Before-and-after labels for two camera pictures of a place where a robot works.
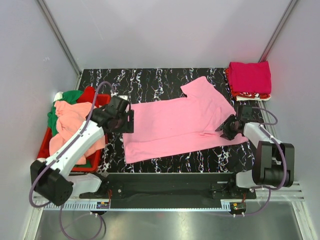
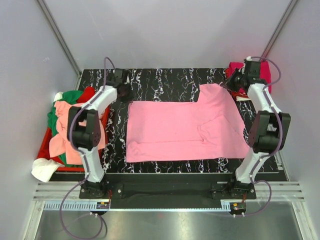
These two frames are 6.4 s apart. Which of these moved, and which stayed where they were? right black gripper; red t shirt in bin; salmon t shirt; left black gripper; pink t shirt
Moved: pink t shirt; left black gripper; right black gripper
Stayed: red t shirt in bin; salmon t shirt
